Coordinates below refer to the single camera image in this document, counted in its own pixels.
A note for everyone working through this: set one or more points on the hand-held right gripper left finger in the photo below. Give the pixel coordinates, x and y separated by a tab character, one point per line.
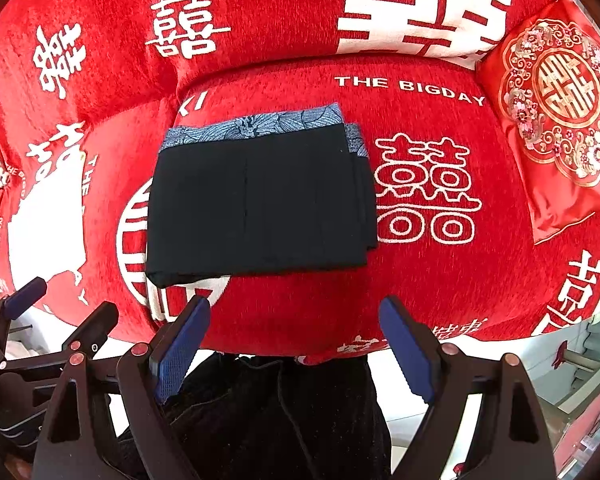
180	355

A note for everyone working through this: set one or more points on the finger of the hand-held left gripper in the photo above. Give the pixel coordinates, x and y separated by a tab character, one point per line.
25	297
97	322

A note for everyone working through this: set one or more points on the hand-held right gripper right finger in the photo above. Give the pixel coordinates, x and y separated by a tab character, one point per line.
410	355

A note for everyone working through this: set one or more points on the black pants with blue waistband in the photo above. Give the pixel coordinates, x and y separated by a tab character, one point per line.
260	210

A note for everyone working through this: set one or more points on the person's dark clothing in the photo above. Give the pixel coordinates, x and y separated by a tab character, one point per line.
280	425

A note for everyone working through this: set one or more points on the glass furniture piece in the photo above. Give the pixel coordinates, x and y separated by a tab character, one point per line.
590	410

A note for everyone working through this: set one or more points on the red embroidered satin cushion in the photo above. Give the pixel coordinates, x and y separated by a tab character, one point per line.
565	90

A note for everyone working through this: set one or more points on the red printed sofa cover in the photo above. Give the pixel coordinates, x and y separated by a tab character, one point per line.
300	35

